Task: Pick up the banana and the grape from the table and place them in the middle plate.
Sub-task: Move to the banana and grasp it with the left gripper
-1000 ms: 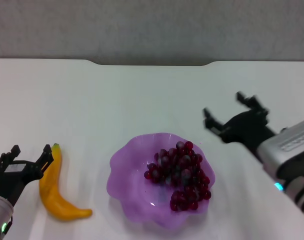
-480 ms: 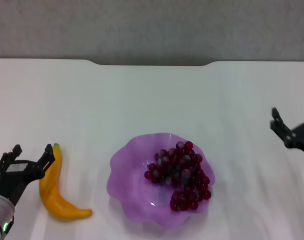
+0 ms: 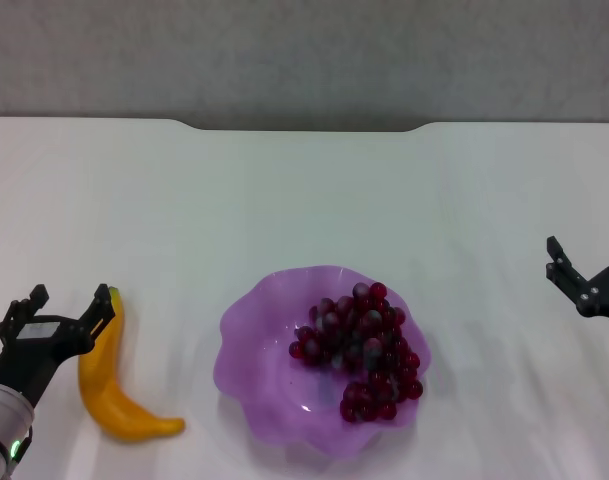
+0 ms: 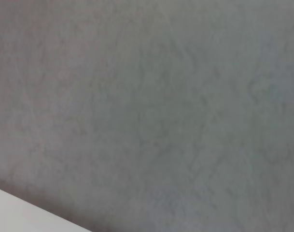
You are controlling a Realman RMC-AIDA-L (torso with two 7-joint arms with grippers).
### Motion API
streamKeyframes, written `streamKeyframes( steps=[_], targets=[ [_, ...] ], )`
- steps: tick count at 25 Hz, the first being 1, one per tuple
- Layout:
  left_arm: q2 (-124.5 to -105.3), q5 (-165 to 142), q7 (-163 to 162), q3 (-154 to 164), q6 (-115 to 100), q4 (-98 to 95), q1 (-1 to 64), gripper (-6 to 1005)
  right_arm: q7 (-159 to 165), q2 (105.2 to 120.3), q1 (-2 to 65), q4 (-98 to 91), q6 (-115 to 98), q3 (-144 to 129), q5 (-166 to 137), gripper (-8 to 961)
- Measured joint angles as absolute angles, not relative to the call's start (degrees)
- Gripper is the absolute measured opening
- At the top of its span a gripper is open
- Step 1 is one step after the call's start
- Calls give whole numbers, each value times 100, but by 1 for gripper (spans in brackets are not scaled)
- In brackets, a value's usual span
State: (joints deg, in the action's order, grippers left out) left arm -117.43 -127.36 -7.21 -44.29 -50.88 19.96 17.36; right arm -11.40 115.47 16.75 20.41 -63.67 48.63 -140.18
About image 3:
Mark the red grape bunch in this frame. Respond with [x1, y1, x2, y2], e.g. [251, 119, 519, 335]
[288, 281, 426, 424]

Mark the purple wavy plastic bowl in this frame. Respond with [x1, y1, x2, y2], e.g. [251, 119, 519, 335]
[212, 264, 432, 462]

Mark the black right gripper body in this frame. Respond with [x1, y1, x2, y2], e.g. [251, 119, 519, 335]
[575, 262, 609, 335]

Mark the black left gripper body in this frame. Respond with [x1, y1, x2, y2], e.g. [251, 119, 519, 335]
[0, 314, 94, 407]

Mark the yellow banana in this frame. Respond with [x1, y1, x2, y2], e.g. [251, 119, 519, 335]
[77, 285, 187, 443]

